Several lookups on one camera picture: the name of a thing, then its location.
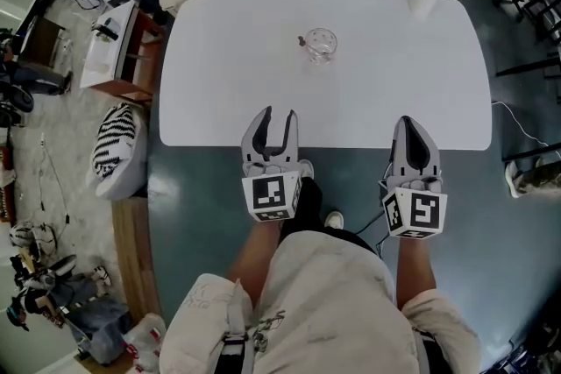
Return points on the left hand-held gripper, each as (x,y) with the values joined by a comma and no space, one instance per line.
(268,192)

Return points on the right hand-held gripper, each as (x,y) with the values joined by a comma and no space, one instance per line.
(414,210)

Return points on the small dark-tipped spoon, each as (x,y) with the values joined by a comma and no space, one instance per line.
(301,40)

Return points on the clear glass cup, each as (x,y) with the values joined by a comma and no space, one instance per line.
(322,46)

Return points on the person's left forearm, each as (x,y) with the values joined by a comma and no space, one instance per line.
(254,258)

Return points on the person's right forearm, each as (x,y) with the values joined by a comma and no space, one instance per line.
(414,271)

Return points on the person's white shoe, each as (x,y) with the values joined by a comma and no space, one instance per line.
(334,219)
(307,168)

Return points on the person's black trousers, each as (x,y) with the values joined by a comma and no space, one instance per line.
(307,206)

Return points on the black-and-white striped cushion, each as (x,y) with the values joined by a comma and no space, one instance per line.
(116,144)

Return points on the person's cream shirt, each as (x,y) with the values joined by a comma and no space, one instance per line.
(333,311)

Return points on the white-topped wooden side table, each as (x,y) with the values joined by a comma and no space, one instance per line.
(105,57)

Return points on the wooden platform edge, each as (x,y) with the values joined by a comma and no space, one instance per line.
(133,258)

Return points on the white plastic bag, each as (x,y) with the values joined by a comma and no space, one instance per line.
(144,341)

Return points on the white helmet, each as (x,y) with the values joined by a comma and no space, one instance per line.
(21,233)

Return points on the black metal chair frame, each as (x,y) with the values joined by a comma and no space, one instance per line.
(532,35)

